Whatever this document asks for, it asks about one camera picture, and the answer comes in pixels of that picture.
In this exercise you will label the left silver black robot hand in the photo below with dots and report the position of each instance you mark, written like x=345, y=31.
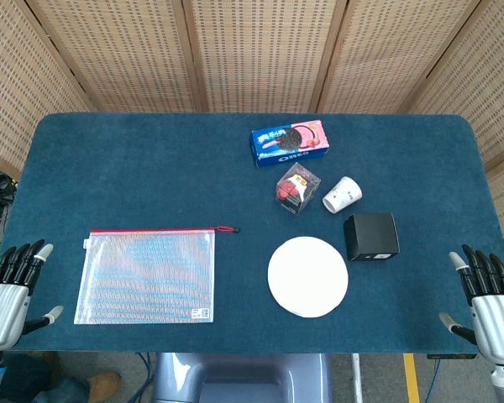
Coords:
x=2, y=312

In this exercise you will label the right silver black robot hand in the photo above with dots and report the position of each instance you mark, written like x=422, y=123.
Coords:
x=497, y=323

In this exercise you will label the clear mesh zipper pouch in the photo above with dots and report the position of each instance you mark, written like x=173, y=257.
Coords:
x=147, y=277

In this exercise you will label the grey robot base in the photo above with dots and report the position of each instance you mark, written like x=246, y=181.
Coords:
x=239, y=378

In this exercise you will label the black table control panel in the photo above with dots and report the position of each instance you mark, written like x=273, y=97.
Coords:
x=451, y=356

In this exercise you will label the blue jeans leg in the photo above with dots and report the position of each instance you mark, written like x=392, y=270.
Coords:
x=33, y=380

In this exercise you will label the yellow floor tape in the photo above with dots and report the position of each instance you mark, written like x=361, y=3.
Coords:
x=411, y=378

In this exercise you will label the brown leather shoe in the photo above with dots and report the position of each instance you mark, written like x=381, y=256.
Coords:
x=105, y=384

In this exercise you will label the white table leg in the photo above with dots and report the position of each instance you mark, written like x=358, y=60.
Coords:
x=357, y=378

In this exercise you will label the black cardboard box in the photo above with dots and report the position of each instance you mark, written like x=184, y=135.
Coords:
x=371, y=235

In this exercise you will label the white round paper plate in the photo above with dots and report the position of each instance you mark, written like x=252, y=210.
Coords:
x=307, y=277

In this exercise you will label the white paper cup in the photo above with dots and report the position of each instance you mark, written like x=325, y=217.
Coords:
x=342, y=195

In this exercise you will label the dark blue table mat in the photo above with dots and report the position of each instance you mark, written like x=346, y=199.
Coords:
x=151, y=176

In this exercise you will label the blue Oreo cookie box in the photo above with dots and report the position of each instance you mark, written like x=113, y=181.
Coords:
x=290, y=142

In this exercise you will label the woven bamboo folding screen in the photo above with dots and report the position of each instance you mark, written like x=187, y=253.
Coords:
x=260, y=54

